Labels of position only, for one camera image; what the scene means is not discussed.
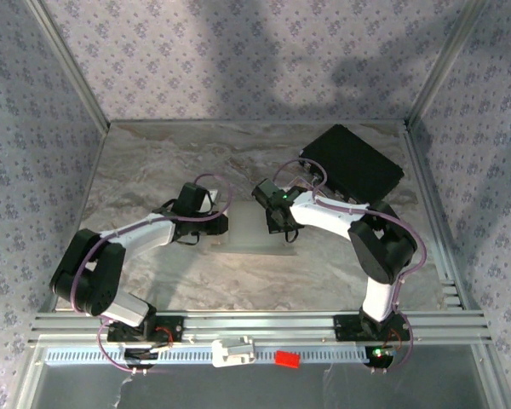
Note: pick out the white paper box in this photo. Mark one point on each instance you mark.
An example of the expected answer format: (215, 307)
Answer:
(251, 230)

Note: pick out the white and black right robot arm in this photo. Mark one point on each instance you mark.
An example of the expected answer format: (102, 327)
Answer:
(323, 215)

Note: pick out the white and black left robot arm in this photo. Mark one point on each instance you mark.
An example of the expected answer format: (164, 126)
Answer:
(145, 232)

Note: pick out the black flat case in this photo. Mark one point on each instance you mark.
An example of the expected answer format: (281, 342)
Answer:
(353, 162)

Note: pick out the red plastic block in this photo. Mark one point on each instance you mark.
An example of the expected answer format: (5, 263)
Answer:
(287, 359)

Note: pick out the white plastic clip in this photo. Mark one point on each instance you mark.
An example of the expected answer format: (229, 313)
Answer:
(230, 355)

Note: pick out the black semicircular electronics board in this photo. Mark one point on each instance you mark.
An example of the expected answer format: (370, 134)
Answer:
(138, 354)
(379, 358)

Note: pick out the short stacked aluminium rails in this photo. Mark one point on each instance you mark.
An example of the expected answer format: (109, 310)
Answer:
(451, 294)

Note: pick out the aluminium side frame rail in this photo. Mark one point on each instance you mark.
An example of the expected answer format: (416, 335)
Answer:
(444, 213)
(95, 164)

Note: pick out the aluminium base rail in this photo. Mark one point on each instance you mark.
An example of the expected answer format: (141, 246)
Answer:
(260, 326)

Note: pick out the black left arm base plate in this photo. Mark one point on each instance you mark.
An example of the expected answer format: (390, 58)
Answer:
(170, 330)

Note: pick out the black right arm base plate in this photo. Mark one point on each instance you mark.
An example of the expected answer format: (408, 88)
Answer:
(345, 328)

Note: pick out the aluminium frame post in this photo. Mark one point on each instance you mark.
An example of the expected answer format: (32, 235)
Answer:
(446, 64)
(70, 64)

